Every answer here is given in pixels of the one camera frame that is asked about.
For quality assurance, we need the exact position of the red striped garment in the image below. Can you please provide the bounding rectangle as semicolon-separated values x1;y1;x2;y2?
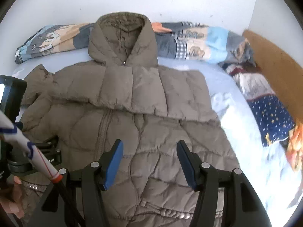
219;61;261;76

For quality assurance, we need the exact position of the white blue red cable sleeve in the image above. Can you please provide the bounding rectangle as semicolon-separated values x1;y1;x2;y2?
0;109;64;184

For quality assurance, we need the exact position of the olive quilted hooded jacket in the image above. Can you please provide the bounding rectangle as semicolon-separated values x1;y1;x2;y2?
21;12;239;226

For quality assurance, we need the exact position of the grey white folded cloth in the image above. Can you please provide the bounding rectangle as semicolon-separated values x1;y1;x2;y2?
233;73;275;100

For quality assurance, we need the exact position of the patchwork rolled quilt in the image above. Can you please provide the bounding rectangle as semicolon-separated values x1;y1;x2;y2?
15;22;255;65

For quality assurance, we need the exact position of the person left hand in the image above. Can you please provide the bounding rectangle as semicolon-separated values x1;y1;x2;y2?
1;176;25;219

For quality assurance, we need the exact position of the orange plastic bag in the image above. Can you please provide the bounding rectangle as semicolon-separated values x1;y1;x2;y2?
286;122;302;171

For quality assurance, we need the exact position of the wooden headboard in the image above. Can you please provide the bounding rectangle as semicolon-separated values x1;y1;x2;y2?
243;30;303;121

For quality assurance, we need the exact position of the light blue cloud bedsheet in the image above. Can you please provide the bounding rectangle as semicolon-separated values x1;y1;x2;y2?
14;50;301;226

